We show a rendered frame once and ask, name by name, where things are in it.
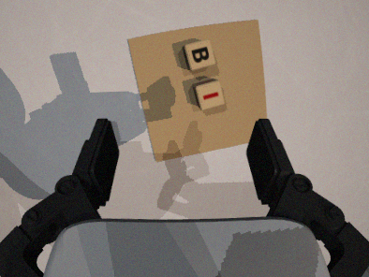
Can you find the tan letter block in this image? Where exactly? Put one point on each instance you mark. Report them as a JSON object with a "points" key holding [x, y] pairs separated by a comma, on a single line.
{"points": [[208, 94], [199, 54]]}

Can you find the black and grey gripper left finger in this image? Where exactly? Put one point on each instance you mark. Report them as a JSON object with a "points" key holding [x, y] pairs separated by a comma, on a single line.
{"points": [[77, 198]]}

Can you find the tan square mat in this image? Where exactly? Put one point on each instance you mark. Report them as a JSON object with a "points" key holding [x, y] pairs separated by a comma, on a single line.
{"points": [[177, 126]]}

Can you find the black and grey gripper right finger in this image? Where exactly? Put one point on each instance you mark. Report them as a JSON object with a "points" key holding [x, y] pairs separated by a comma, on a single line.
{"points": [[275, 180]]}

